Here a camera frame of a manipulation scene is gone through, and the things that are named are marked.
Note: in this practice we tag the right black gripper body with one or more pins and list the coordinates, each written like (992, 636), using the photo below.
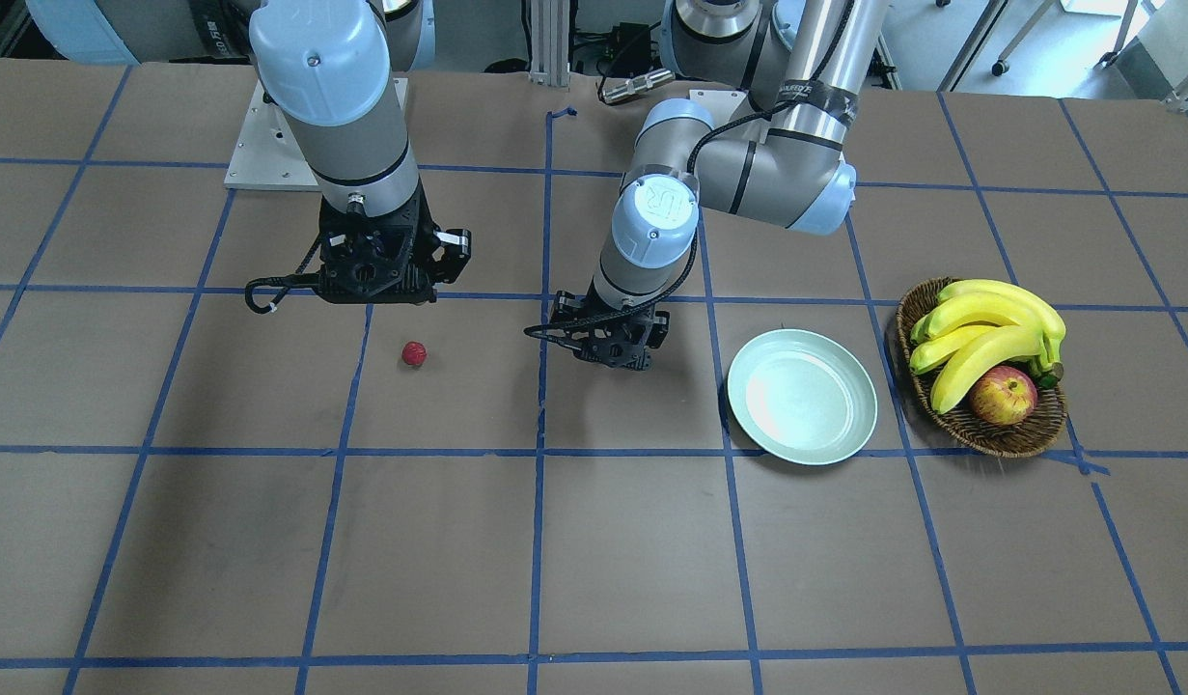
(451, 247)

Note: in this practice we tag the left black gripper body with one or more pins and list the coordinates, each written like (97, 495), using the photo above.
(657, 328)

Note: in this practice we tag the red strawberry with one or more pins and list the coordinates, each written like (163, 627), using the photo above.
(414, 354)

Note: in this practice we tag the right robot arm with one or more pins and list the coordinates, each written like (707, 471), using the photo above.
(327, 67)

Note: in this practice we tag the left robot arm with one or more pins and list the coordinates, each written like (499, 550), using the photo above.
(800, 66)

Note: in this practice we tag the light green plate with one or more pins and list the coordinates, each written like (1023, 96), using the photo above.
(802, 397)

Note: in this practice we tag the yellow banana bunch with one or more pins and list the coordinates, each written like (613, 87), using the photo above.
(976, 326)

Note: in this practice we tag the red apple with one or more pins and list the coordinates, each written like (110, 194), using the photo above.
(1003, 396)

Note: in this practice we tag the woven wicker basket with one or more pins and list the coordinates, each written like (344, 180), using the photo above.
(1035, 434)

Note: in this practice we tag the aluminium frame post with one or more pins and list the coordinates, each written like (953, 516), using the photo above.
(549, 26)

